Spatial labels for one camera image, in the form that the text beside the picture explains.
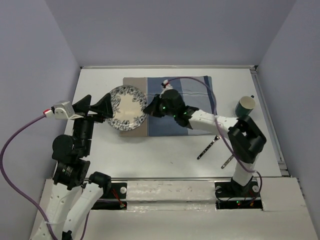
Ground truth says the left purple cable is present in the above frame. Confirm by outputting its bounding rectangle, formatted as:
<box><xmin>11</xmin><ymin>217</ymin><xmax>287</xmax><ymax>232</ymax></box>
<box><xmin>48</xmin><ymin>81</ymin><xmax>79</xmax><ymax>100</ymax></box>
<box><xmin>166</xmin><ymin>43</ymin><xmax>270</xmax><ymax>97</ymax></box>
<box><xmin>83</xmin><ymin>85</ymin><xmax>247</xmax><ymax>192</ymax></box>
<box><xmin>0</xmin><ymin>114</ymin><xmax>88</xmax><ymax>240</ymax></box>

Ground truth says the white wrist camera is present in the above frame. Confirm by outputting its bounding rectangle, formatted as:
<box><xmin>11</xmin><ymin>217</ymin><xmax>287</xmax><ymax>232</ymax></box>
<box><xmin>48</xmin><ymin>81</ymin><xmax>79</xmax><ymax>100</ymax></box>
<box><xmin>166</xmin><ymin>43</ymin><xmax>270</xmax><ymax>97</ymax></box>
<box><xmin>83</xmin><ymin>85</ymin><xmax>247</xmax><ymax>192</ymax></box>
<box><xmin>43</xmin><ymin>100</ymin><xmax>83</xmax><ymax>120</ymax></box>
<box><xmin>160</xmin><ymin>79</ymin><xmax>174</xmax><ymax>97</ymax></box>

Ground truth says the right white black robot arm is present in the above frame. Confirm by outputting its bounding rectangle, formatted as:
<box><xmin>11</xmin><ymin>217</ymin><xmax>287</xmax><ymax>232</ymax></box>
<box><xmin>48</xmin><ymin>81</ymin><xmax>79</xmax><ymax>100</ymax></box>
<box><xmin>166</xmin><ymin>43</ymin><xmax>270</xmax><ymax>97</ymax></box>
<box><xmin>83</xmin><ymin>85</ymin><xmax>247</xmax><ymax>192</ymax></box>
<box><xmin>143</xmin><ymin>89</ymin><xmax>267</xmax><ymax>196</ymax></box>

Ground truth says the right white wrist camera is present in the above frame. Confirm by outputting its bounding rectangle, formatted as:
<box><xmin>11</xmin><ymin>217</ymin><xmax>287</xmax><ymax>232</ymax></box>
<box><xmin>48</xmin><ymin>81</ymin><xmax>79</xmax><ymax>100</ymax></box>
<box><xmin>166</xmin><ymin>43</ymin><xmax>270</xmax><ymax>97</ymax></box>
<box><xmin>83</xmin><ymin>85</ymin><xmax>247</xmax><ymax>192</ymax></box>
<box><xmin>160</xmin><ymin>79</ymin><xmax>174</xmax><ymax>97</ymax></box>

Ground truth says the silver fork black handle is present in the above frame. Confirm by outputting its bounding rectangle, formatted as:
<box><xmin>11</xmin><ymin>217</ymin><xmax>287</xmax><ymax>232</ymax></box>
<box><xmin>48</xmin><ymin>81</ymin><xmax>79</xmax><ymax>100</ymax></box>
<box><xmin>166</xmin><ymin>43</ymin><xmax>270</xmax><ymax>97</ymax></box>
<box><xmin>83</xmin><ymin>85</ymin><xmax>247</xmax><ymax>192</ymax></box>
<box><xmin>196</xmin><ymin>135</ymin><xmax>221</xmax><ymax>160</ymax></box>

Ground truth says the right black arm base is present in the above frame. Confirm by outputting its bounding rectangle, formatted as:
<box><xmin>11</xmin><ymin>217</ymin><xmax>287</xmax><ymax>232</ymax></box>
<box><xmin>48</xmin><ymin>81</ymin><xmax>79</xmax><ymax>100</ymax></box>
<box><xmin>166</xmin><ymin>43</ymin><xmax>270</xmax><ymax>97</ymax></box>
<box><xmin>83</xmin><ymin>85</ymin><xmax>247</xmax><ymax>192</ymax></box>
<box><xmin>214</xmin><ymin>180</ymin><xmax>263</xmax><ymax>210</ymax></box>

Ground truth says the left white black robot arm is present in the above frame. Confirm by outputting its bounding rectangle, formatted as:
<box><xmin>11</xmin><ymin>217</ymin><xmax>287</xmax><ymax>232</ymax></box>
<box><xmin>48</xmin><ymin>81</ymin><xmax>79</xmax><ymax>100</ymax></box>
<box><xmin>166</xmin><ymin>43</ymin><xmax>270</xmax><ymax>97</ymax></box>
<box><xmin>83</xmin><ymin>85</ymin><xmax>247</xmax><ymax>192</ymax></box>
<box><xmin>32</xmin><ymin>93</ymin><xmax>113</xmax><ymax>240</ymax></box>

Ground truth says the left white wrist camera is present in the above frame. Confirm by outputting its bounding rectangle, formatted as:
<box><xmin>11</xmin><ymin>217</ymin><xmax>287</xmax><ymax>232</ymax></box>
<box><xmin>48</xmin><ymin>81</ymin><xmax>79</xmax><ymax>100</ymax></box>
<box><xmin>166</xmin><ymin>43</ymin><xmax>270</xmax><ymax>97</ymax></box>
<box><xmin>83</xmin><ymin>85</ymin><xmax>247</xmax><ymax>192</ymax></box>
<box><xmin>43</xmin><ymin>100</ymin><xmax>83</xmax><ymax>120</ymax></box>

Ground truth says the blue floral white plate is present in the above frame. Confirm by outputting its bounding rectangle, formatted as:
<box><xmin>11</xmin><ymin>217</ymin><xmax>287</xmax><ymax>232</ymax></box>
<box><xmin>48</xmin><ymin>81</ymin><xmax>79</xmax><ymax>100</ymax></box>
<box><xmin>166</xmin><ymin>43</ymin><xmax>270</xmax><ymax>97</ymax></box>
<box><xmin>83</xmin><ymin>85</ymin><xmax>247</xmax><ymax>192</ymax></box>
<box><xmin>107</xmin><ymin>85</ymin><xmax>147</xmax><ymax>132</ymax></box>

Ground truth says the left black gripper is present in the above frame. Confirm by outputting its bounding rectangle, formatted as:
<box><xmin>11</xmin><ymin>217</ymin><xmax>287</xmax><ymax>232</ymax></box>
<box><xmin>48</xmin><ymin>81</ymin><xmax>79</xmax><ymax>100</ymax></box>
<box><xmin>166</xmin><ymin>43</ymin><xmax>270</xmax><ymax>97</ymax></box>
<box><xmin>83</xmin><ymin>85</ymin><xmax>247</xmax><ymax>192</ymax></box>
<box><xmin>71</xmin><ymin>91</ymin><xmax>115</xmax><ymax>154</ymax></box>

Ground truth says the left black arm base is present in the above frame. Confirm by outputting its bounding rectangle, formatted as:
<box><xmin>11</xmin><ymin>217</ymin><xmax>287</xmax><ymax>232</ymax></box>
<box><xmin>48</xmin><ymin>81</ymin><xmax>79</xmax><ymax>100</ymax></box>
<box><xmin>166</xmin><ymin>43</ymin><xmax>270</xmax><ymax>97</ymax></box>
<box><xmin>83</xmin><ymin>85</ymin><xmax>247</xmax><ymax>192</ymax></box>
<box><xmin>88</xmin><ymin>171</ymin><xmax>127</xmax><ymax>211</ymax></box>

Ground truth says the blue beige checked cloth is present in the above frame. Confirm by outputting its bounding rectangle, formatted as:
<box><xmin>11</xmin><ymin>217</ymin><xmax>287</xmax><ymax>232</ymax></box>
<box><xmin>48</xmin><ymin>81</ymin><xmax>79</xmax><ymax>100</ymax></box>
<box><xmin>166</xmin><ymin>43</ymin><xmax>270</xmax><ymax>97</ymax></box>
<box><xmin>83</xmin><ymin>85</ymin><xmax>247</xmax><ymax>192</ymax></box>
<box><xmin>119</xmin><ymin>75</ymin><xmax>214</xmax><ymax>137</ymax></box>

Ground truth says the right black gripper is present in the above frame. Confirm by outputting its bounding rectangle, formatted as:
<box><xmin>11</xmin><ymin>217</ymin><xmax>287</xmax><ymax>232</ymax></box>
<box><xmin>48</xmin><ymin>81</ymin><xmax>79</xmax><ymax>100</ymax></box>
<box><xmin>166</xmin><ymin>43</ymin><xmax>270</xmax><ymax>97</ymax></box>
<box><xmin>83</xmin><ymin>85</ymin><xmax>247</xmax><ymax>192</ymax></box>
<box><xmin>142</xmin><ymin>94</ymin><xmax>176</xmax><ymax>118</ymax></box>

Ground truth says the dark green white mug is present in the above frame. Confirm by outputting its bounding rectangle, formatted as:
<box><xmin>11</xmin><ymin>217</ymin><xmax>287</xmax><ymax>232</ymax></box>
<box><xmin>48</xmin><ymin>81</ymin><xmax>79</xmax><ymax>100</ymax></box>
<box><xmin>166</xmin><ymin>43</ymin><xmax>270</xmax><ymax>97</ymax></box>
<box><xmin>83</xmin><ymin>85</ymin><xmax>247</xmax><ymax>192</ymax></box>
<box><xmin>234</xmin><ymin>95</ymin><xmax>256</xmax><ymax>118</ymax></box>

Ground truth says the aluminium table rail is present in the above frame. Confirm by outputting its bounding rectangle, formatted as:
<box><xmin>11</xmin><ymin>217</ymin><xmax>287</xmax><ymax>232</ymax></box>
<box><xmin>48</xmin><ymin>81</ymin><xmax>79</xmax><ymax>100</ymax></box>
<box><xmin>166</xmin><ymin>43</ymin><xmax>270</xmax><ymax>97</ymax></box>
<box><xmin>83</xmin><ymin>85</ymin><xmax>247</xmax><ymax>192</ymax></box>
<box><xmin>250</xmin><ymin>67</ymin><xmax>292</xmax><ymax>178</ymax></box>

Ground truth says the silver knife black handle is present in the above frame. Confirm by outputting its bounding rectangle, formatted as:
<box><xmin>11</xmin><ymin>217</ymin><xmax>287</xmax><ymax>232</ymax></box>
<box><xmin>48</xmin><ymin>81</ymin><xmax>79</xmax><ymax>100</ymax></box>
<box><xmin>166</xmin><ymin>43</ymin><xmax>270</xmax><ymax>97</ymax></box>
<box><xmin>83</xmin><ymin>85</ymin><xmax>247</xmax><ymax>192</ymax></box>
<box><xmin>221</xmin><ymin>155</ymin><xmax>234</xmax><ymax>169</ymax></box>

